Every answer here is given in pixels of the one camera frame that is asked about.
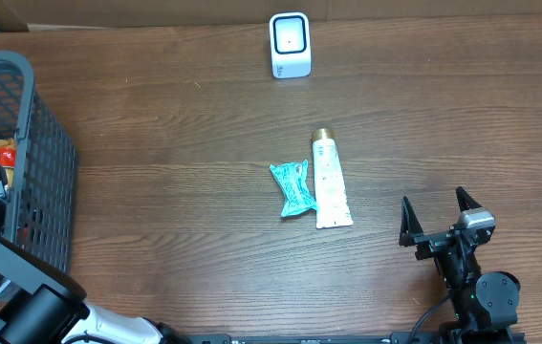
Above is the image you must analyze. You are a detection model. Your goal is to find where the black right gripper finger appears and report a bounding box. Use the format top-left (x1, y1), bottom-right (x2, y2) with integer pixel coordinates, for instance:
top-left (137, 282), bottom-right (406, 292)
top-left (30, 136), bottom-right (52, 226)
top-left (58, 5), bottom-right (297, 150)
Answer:
top-left (399, 196), bottom-right (423, 247)
top-left (456, 186), bottom-right (481, 212)

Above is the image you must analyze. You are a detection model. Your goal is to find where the white tube gold cap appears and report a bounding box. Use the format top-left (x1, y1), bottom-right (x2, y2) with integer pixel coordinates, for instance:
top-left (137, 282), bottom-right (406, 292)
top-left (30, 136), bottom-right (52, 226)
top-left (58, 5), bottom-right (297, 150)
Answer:
top-left (312, 128), bottom-right (354, 229)

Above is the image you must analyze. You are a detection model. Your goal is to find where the teal snack packet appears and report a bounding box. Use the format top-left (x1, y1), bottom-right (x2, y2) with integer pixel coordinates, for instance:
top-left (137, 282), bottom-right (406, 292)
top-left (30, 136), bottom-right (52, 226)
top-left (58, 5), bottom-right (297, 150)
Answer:
top-left (270, 160), bottom-right (317, 218)

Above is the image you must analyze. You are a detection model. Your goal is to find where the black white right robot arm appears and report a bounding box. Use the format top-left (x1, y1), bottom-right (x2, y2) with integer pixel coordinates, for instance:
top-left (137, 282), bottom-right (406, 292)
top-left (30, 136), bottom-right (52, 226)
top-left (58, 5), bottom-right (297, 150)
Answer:
top-left (395, 186), bottom-right (526, 343)

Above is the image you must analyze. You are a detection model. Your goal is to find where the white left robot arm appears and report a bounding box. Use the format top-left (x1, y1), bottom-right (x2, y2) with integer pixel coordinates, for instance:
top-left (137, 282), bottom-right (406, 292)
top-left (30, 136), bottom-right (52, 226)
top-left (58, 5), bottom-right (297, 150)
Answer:
top-left (0, 167), bottom-right (188, 343)

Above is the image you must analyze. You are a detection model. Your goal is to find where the white barcode scanner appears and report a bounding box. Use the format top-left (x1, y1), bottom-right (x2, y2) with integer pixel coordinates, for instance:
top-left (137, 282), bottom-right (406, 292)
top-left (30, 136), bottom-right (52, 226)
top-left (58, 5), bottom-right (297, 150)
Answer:
top-left (269, 11), bottom-right (312, 79)

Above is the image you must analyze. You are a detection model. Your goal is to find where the dark grey plastic basket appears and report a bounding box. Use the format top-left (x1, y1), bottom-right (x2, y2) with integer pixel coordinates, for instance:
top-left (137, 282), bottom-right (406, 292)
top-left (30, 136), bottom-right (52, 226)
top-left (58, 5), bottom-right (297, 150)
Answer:
top-left (0, 51), bottom-right (78, 272)

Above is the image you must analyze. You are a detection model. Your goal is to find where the black mounting rail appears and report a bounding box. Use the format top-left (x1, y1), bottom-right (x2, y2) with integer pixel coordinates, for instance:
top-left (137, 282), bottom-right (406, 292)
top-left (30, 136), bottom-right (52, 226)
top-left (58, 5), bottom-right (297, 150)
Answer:
top-left (186, 332), bottom-right (528, 344)

